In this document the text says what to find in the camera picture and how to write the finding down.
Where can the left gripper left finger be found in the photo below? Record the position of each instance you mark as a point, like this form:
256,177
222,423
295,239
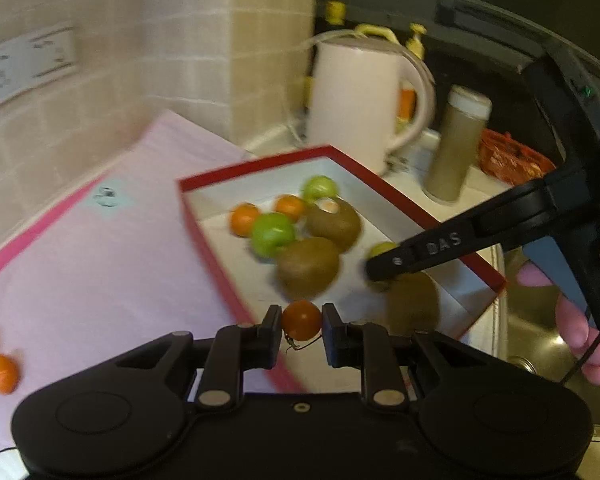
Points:
234,350

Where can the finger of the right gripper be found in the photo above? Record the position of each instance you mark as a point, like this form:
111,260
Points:
491,222

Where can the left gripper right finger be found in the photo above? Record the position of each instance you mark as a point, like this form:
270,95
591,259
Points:
366,348

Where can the small red tomato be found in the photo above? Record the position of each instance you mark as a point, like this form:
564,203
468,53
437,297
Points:
301,320

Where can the green apple front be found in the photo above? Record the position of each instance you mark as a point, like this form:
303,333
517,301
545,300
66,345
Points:
270,234

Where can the green apple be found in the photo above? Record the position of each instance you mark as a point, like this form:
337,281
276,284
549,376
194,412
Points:
270,234
318,187

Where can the brown kiwi fruit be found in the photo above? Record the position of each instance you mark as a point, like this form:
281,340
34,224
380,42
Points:
336,220

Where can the red white box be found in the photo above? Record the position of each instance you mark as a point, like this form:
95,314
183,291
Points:
299,227

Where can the right hand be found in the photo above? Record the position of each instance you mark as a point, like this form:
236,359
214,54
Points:
571,323

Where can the kiwi in box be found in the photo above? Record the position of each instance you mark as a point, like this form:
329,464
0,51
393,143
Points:
412,303
306,268

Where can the orange snack bag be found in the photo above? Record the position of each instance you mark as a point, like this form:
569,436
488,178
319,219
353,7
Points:
505,159

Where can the small green fruit in box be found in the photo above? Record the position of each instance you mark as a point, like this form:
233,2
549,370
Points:
380,248

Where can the grey cylindrical bottle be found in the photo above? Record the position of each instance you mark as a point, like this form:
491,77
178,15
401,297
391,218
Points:
465,117

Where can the mandarin in box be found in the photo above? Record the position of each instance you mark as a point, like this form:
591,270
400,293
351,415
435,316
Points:
291,206
242,219

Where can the pink quilted mat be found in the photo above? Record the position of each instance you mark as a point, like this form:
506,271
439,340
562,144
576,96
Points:
109,268

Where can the white electric kettle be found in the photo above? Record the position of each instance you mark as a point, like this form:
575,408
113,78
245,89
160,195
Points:
370,95

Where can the yellow pump bottle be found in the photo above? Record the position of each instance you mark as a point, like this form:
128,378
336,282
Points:
414,43

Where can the mandarin near large orange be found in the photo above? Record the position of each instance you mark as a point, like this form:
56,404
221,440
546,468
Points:
9,374

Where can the white wall socket plate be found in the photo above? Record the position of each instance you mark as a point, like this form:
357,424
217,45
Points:
37,58

